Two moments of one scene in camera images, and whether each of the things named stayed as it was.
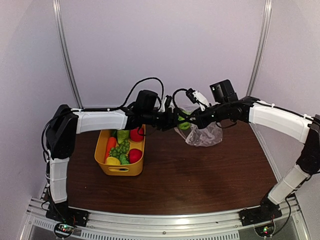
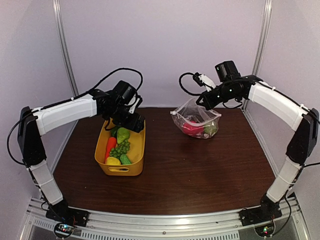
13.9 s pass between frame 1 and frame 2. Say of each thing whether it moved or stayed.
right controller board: stayed
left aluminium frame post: stayed
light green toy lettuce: stayed
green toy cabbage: moved
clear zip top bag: moved
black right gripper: moved
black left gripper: moved
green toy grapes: stayed
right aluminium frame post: stayed
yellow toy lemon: stayed
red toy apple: moved
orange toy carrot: stayed
